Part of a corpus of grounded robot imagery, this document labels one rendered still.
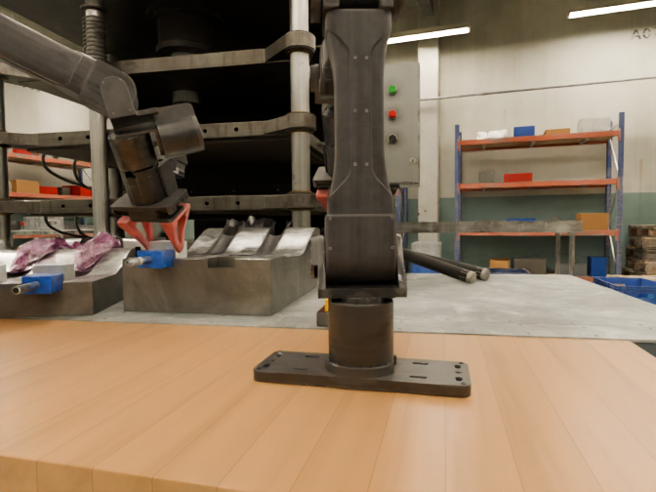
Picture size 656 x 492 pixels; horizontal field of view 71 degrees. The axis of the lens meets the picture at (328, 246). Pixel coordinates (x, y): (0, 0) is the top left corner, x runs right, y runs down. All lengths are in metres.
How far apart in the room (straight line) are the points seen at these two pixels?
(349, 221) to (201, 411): 0.21
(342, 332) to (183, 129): 0.42
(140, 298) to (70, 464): 0.50
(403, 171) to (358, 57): 1.12
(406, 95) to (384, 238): 1.21
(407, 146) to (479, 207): 5.84
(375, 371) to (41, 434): 0.26
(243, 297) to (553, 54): 7.27
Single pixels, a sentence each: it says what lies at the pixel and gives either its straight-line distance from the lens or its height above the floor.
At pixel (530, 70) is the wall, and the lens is 7.70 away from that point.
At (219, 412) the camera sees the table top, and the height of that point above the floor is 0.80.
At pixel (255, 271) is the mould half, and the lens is 0.73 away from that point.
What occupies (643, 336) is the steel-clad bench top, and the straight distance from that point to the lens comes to 0.71.
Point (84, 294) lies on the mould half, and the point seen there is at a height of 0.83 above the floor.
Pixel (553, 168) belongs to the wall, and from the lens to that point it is 7.45.
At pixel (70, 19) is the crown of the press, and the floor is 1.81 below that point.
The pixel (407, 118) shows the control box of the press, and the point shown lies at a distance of 1.59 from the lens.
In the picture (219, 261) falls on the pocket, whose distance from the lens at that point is 0.80.
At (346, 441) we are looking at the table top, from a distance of 0.34.
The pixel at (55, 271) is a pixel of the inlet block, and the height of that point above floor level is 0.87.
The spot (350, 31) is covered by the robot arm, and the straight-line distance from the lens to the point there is 0.47.
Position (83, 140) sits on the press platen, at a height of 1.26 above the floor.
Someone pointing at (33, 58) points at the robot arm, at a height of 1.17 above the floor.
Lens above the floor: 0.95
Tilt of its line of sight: 3 degrees down
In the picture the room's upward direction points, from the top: 1 degrees counter-clockwise
